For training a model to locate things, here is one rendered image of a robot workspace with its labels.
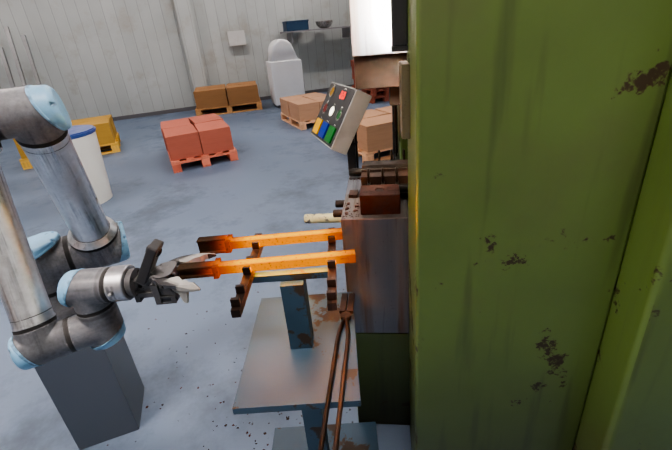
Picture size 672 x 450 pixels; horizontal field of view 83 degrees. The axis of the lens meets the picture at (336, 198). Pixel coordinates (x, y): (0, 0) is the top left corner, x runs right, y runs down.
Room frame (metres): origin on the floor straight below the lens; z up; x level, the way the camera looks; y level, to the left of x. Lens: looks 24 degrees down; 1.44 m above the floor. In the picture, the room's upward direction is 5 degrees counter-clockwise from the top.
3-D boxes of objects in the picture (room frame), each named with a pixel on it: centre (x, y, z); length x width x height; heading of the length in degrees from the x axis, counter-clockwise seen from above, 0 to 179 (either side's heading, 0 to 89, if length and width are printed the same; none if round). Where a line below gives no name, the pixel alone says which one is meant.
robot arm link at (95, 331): (0.81, 0.66, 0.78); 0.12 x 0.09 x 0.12; 119
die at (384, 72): (1.23, -0.31, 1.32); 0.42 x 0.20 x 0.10; 82
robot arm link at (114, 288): (0.82, 0.56, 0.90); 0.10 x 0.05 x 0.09; 0
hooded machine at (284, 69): (8.61, 0.85, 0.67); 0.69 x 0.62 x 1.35; 109
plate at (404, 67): (0.93, -0.19, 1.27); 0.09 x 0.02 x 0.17; 172
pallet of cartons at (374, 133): (4.69, -0.76, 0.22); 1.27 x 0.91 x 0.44; 109
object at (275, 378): (0.82, 0.13, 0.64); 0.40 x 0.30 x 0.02; 178
